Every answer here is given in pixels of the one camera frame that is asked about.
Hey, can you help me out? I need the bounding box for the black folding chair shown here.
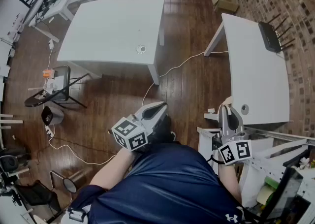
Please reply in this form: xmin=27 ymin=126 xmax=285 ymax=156
xmin=24 ymin=64 xmax=93 ymax=109

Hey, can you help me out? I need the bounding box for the long white cable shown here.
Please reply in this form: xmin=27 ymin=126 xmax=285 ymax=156
xmin=48 ymin=50 xmax=230 ymax=166

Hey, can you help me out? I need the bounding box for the person's right forearm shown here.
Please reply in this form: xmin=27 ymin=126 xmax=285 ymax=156
xmin=217 ymin=162 xmax=243 ymax=205

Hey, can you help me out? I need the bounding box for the black round speaker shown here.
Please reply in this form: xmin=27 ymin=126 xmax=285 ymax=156
xmin=0 ymin=154 xmax=21 ymax=172

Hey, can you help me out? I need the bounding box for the black flat monitor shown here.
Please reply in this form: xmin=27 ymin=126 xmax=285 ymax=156
xmin=260 ymin=166 xmax=312 ymax=222

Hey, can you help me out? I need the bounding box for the wooden slat frame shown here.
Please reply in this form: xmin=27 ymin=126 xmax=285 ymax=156
xmin=0 ymin=113 xmax=24 ymax=130

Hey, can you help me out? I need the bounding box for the white power strip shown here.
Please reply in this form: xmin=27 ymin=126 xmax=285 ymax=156
xmin=44 ymin=124 xmax=56 ymax=138

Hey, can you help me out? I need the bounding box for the cream tape roll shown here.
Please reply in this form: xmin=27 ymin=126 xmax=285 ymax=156
xmin=255 ymin=186 xmax=274 ymax=205

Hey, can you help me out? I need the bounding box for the white slotted metal rack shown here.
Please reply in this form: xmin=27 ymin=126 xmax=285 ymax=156
xmin=196 ymin=126 xmax=315 ymax=209

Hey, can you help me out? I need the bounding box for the black router with antennas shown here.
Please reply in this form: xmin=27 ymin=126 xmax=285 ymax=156
xmin=257 ymin=13 xmax=296 ymax=54

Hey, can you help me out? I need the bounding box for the small white desk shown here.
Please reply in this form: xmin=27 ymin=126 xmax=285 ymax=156
xmin=28 ymin=0 xmax=93 ymax=43

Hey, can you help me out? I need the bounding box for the grey waste bin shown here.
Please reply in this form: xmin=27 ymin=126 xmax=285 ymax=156
xmin=40 ymin=105 xmax=65 ymax=126

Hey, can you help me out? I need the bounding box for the white plastic bag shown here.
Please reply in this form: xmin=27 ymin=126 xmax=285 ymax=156
xmin=41 ymin=75 xmax=65 ymax=95

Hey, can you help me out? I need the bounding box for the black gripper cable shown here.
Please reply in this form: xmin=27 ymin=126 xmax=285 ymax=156
xmin=206 ymin=155 xmax=225 ymax=165

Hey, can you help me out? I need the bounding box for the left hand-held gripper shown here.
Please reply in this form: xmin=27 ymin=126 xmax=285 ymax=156
xmin=111 ymin=101 xmax=170 ymax=154

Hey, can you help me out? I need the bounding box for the small beige object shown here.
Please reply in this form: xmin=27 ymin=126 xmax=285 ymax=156
xmin=222 ymin=96 xmax=234 ymax=115

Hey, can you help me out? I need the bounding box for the person's navy shirt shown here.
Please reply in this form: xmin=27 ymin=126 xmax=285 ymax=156
xmin=67 ymin=143 xmax=250 ymax=224

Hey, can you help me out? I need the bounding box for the person's left forearm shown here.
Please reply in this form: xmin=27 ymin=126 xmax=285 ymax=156
xmin=89 ymin=147 xmax=139 ymax=191

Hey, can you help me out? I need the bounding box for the silver cable grommet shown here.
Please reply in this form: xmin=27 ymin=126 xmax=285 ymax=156
xmin=135 ymin=44 xmax=148 ymax=55

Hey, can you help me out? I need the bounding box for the green tape roll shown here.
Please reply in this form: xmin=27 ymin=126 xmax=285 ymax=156
xmin=264 ymin=175 xmax=282 ymax=191

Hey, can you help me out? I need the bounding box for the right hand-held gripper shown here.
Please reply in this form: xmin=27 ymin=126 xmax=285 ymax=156
xmin=212 ymin=104 xmax=253 ymax=166

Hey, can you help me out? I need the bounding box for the small white bracket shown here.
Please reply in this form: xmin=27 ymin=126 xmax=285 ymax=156
xmin=203 ymin=108 xmax=219 ymax=122

